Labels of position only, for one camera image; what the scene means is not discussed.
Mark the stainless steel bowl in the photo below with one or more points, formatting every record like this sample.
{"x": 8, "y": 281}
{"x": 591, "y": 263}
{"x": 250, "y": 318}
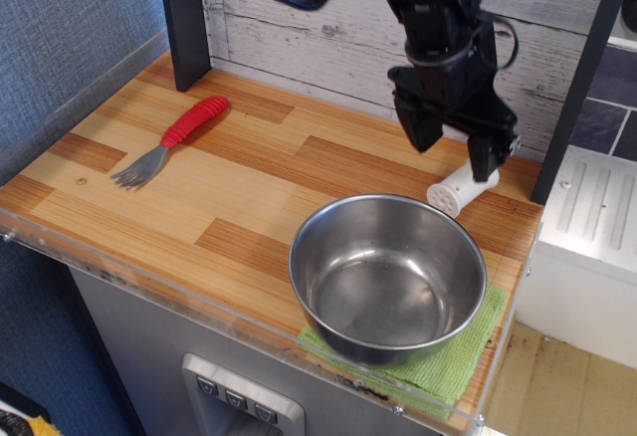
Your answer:
{"x": 385, "y": 279}

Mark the grey control panel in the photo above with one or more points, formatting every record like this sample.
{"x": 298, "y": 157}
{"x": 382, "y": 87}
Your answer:
{"x": 239, "y": 398}

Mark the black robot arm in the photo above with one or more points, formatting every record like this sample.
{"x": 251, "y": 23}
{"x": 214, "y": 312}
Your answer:
{"x": 433, "y": 12}

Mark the green cloth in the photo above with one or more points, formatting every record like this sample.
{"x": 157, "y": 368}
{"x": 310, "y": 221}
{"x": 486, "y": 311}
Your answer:
{"x": 435, "y": 382}

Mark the yellow object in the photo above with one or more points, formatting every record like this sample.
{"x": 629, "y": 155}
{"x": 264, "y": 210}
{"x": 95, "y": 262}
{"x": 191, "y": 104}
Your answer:
{"x": 40, "y": 427}

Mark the dark right frame post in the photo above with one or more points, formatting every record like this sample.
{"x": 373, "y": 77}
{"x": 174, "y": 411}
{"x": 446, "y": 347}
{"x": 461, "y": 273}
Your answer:
{"x": 602, "y": 24}

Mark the white ribbed appliance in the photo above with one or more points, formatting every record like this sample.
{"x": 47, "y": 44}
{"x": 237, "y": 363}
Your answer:
{"x": 580, "y": 285}

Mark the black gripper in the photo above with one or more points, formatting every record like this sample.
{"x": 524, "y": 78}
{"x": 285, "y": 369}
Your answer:
{"x": 450, "y": 81}

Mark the white salt shaker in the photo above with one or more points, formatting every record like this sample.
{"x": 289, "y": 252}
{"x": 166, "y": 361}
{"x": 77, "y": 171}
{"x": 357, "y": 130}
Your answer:
{"x": 459, "y": 189}

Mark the red handled fork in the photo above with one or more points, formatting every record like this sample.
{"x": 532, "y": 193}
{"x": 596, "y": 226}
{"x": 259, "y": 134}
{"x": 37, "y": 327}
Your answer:
{"x": 148, "y": 165}

